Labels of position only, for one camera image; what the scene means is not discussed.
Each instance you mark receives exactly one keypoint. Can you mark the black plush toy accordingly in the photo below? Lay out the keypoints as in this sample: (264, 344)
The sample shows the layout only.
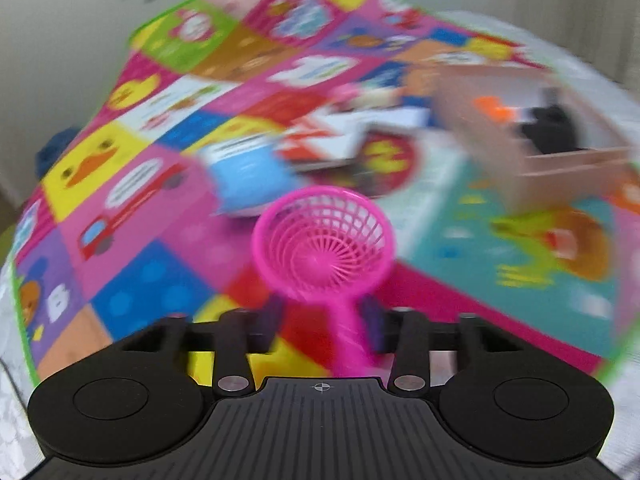
(552, 127)

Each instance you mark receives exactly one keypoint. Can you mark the colourful cartoon play mat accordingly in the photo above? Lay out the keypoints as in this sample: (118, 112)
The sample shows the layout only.
(125, 175)

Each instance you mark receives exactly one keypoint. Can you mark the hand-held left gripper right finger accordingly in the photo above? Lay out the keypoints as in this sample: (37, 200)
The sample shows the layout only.
(372, 325)

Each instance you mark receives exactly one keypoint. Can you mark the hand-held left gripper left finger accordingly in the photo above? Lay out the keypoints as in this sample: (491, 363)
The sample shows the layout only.
(265, 322)

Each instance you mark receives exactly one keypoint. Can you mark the pink plastic toy strainer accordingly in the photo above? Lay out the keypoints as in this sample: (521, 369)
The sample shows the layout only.
(350, 330)

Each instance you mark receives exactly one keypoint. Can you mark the pink cardboard box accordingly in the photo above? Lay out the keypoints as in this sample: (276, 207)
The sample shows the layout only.
(550, 180)

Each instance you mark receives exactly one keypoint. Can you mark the orange toy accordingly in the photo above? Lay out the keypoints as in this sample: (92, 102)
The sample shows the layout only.
(492, 107)

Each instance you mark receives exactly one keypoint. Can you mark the blue and white cotton packet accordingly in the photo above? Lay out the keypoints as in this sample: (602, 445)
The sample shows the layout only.
(250, 175)

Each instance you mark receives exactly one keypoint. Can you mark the red and white booklet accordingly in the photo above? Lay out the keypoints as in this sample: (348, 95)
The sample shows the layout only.
(330, 140)

